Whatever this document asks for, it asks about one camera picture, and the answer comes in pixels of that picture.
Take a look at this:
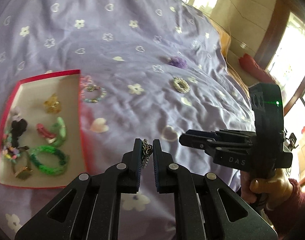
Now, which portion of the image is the silver black braided chain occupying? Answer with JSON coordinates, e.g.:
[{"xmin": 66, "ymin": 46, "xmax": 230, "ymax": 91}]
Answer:
[{"xmin": 141, "ymin": 138, "xmax": 153, "ymax": 169}]

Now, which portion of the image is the colorful bead bracelet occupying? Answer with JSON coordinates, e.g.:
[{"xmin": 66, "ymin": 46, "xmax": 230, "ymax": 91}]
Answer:
[{"xmin": 2, "ymin": 129, "xmax": 21, "ymax": 161}]

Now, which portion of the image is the red hair clip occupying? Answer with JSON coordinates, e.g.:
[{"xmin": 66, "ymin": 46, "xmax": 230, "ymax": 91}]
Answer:
[{"xmin": 36, "ymin": 124, "xmax": 56, "ymax": 139}]

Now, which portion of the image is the yellow bow hair clip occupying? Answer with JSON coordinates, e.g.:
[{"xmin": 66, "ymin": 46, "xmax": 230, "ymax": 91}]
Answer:
[{"xmin": 43, "ymin": 94, "xmax": 62, "ymax": 114}]

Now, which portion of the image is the purple bow hair tie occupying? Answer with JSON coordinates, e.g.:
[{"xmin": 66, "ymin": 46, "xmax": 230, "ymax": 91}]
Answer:
[{"xmin": 10, "ymin": 106, "xmax": 24, "ymax": 122}]

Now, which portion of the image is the red white jewelry box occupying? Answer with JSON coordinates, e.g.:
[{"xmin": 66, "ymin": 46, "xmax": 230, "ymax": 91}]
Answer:
[{"xmin": 0, "ymin": 69, "xmax": 87, "ymax": 189}]

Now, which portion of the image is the right hand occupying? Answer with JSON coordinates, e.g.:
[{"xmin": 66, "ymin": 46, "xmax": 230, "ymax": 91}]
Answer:
[{"xmin": 240, "ymin": 169, "xmax": 293, "ymax": 210}]

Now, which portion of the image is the purple flower hair clip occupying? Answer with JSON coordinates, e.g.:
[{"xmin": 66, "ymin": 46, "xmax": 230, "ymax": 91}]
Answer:
[{"xmin": 168, "ymin": 56, "xmax": 187, "ymax": 69}]

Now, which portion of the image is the purple floral bed sheet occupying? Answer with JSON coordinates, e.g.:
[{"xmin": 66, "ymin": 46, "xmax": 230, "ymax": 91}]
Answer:
[{"xmin": 0, "ymin": 0, "xmax": 253, "ymax": 238}]

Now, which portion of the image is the pink slipper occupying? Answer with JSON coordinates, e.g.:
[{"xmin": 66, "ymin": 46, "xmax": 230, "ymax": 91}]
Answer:
[{"xmin": 239, "ymin": 54, "xmax": 277, "ymax": 84}]

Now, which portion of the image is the black flower hair scrunchie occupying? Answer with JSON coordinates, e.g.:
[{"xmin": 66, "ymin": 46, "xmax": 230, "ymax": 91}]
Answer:
[{"xmin": 10, "ymin": 119, "xmax": 28, "ymax": 148}]

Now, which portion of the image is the white pearl bracelet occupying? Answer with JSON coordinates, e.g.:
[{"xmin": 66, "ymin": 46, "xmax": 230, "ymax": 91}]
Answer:
[{"xmin": 172, "ymin": 77, "xmax": 191, "ymax": 94}]

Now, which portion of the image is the green woven bracelet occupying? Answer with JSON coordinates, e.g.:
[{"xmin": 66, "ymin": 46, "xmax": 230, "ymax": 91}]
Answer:
[{"xmin": 29, "ymin": 145, "xmax": 70, "ymax": 176}]

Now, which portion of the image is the brown leather strap bracelet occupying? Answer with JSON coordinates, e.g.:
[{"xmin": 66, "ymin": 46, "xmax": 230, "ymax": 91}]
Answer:
[{"xmin": 13, "ymin": 145, "xmax": 34, "ymax": 181}]

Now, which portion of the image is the green ring teether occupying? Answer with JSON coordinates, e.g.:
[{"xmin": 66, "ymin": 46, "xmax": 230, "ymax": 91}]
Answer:
[{"xmin": 50, "ymin": 116, "xmax": 67, "ymax": 147}]

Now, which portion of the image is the pastel crystal bead bracelet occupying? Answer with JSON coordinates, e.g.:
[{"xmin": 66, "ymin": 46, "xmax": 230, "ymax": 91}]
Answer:
[{"xmin": 80, "ymin": 85, "xmax": 107, "ymax": 104}]

